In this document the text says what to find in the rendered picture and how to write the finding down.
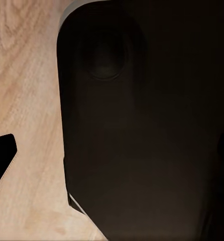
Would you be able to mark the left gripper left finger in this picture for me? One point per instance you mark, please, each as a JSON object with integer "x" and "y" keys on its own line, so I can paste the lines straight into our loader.
{"x": 8, "y": 149}

